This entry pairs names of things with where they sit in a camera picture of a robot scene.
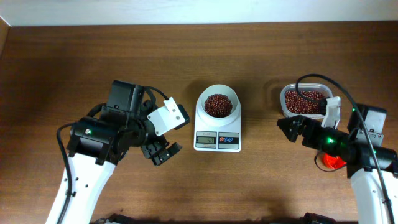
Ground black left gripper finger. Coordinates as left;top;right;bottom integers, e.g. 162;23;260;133
141;142;162;159
152;142;182;166

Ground red plastic scoop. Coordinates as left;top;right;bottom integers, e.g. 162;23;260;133
322;154;346;170

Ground white digital kitchen scale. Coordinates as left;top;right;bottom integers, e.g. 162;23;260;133
193;92;243;152

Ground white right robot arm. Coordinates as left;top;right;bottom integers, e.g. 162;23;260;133
277;104;397;223

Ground clear plastic food container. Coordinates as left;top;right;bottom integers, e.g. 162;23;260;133
280;83;333;119

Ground red adzuki beans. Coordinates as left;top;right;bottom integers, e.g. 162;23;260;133
285;91;325;114

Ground red beans in bowl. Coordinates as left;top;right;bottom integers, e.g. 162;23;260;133
205;94;233;118

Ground white round bowl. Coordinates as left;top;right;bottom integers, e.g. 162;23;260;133
196;84;241;121

